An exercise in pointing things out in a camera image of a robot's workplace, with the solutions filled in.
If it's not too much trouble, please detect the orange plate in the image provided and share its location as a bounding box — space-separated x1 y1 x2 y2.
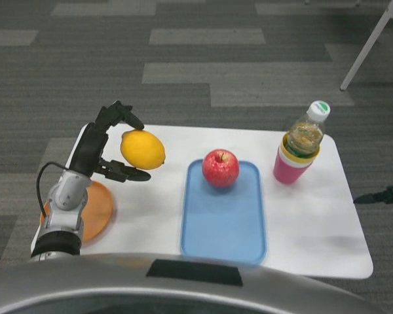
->
41 181 114 243

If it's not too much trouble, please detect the white plastic cup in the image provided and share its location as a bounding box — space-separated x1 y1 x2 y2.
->
279 143 317 169

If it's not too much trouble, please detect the white metal table frame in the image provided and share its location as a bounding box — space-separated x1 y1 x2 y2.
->
339 0 393 92

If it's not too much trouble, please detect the yellow plastic cup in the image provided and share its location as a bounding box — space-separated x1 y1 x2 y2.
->
282 133 321 163

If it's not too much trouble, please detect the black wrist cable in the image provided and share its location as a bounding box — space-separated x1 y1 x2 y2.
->
36 162 68 218

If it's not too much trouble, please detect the yellow lemon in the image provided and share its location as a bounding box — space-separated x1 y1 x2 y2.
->
120 130 166 171

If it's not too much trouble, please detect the red apple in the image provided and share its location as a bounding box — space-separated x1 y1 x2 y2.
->
201 148 240 188

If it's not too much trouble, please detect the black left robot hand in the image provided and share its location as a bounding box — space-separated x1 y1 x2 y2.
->
72 100 151 183

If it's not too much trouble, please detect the silver robot chest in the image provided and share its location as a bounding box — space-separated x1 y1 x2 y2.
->
0 252 387 314

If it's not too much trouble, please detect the pink plastic cup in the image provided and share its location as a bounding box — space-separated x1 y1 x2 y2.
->
272 147 312 183

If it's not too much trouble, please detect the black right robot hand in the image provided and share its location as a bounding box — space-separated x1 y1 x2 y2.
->
352 184 393 205

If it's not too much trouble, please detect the blue plastic tray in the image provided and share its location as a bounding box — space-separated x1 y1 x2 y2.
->
180 158 267 265

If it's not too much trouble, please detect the clear bottle with white cap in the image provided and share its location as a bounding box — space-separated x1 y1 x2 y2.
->
286 99 331 158

